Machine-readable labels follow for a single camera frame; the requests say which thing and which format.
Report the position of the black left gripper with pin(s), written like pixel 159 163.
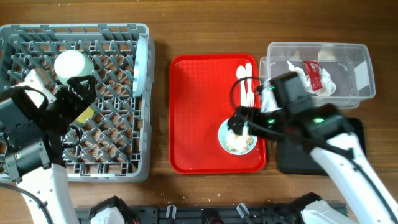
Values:
pixel 64 95

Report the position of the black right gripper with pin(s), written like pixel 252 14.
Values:
pixel 245 113

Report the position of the yellow plastic cup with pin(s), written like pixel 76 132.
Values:
pixel 87 114

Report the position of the mint green bowl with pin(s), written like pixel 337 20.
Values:
pixel 72 63

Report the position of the red ketchup sachet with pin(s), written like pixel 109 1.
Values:
pixel 312 69

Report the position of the light blue round plate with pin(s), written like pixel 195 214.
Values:
pixel 140 66

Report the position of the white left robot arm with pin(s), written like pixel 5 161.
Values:
pixel 33 138

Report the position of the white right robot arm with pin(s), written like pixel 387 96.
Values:
pixel 329 139

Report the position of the grey plastic dishwasher rack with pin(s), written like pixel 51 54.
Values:
pixel 114 145

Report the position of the clear plastic waste bin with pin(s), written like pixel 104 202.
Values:
pixel 349 66

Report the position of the white plastic fork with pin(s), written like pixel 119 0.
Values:
pixel 250 94

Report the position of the black plastic tray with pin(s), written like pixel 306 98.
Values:
pixel 291 159

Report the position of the white plastic spoon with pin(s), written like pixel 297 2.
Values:
pixel 241 74

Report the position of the red plastic serving tray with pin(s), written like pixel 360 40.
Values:
pixel 200 97

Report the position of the crumpled white paper napkin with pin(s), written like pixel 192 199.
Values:
pixel 328 85

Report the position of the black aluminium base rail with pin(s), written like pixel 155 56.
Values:
pixel 267 213

